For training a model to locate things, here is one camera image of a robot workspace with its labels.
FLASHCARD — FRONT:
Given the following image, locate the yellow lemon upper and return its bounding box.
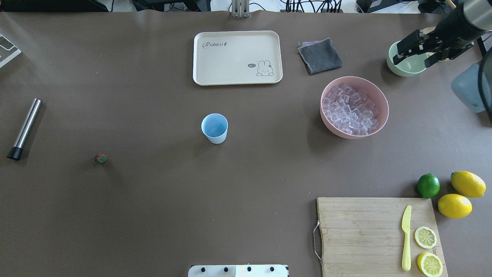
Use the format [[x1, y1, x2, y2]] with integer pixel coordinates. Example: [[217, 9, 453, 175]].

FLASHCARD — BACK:
[[450, 171, 486, 198]]

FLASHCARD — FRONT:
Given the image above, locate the clear ice cubes pile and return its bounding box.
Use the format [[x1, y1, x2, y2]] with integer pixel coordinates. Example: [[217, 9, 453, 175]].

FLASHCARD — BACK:
[[321, 83, 380, 136]]

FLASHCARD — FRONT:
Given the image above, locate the green bowl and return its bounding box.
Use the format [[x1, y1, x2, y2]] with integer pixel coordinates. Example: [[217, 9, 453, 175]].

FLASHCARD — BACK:
[[386, 41, 429, 77]]

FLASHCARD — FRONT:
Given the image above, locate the grey folded cloth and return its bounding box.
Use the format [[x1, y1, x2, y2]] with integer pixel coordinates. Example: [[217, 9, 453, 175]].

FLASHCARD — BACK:
[[298, 37, 343, 74]]

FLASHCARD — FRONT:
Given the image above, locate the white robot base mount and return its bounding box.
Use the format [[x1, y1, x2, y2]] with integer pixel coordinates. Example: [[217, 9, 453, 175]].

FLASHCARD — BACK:
[[188, 264, 289, 277]]

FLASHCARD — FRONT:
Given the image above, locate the pink bowl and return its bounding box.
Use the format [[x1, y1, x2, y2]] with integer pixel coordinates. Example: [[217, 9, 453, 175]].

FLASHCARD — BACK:
[[319, 77, 389, 140]]

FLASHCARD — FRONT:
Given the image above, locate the red strawberry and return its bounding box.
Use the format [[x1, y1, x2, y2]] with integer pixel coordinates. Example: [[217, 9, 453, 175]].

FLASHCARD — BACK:
[[94, 152, 108, 164]]

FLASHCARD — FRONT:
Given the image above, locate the lemon half lower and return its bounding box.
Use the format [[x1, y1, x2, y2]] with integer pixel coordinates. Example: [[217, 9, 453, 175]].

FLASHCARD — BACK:
[[417, 252, 444, 277]]

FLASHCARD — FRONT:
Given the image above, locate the green lime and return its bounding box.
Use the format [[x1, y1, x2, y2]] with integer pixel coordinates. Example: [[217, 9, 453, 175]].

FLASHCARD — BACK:
[[417, 173, 441, 199]]

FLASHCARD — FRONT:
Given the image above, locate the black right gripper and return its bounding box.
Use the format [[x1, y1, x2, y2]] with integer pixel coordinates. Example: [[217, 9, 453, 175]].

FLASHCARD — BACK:
[[392, 27, 474, 68]]

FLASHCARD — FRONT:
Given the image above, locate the light blue plastic cup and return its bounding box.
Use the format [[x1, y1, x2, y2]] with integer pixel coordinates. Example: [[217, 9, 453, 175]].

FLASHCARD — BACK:
[[201, 113, 229, 144]]

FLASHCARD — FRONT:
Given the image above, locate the cream rabbit tray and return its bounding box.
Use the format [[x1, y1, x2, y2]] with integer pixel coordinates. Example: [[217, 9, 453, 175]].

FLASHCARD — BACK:
[[192, 30, 283, 86]]

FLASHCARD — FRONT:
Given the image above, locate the lemon half upper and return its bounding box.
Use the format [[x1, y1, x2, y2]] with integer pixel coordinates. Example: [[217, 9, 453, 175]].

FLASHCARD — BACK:
[[414, 226, 437, 249]]

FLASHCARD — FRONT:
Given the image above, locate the yellow plastic knife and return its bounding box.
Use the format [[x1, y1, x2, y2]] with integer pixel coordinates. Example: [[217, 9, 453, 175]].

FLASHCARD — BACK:
[[401, 205, 412, 271]]

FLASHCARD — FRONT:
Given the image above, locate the wooden cutting board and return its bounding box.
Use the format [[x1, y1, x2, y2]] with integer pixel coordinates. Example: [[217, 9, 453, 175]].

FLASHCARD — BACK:
[[316, 197, 439, 277]]

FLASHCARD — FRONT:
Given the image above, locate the yellow lemon lower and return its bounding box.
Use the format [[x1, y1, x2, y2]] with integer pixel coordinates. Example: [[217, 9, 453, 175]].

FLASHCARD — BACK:
[[437, 194, 473, 219]]

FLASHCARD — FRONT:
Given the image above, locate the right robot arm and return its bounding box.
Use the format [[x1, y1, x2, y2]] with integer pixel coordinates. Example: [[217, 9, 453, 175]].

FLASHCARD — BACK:
[[392, 0, 492, 68]]

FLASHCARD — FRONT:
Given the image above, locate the lemon half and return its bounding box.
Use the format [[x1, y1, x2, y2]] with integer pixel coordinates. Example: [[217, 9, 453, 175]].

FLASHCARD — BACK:
[[417, 252, 444, 277], [414, 226, 437, 249]]

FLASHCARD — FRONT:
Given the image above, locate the yellow lemon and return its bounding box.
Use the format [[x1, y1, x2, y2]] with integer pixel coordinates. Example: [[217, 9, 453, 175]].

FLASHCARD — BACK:
[[450, 171, 486, 198], [437, 194, 473, 219]]

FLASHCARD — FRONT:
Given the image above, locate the steel muddler black tip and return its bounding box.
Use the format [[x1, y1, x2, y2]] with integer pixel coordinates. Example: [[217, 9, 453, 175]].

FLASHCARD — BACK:
[[7, 98, 42, 160]]

